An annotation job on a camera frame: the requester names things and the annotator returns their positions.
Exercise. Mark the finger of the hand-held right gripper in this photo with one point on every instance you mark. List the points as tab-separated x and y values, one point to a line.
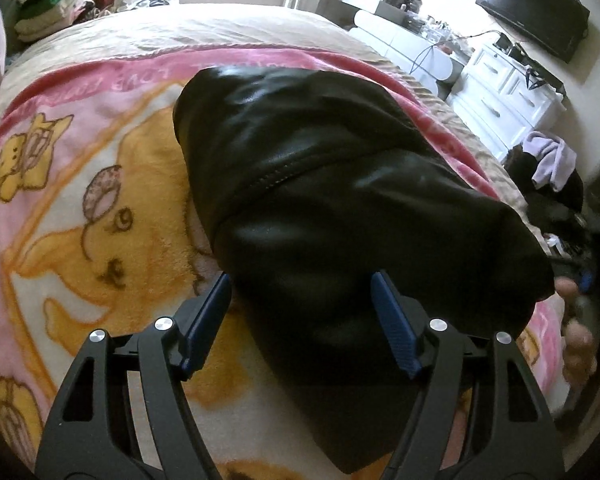
582	280

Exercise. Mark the pink cartoon printed blanket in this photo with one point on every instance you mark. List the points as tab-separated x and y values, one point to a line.
95	220

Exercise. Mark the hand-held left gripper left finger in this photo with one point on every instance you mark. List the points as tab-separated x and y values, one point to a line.
207	325

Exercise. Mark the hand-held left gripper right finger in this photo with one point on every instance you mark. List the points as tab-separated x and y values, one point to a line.
395	325

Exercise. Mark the white dresser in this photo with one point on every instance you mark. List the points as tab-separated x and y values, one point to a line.
500	95

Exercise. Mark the white vanity desk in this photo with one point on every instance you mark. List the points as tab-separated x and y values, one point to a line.
400	35

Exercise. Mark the clutter on white dresser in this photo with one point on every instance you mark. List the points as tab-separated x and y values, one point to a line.
527	62

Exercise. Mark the black leather jacket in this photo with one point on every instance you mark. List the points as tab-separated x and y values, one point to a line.
340	220

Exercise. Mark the person's right hand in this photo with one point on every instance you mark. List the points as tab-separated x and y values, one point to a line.
577	342

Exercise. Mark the stack of folded clothes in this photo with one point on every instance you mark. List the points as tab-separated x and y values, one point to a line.
55	5

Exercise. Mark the beige bed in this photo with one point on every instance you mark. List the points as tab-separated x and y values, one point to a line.
190	30

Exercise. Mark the lilac cloth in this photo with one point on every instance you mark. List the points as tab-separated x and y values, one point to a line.
555	157

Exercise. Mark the black television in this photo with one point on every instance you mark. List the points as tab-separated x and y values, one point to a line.
535	10

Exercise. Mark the dark clothes pile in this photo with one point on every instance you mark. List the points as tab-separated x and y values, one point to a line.
545	205

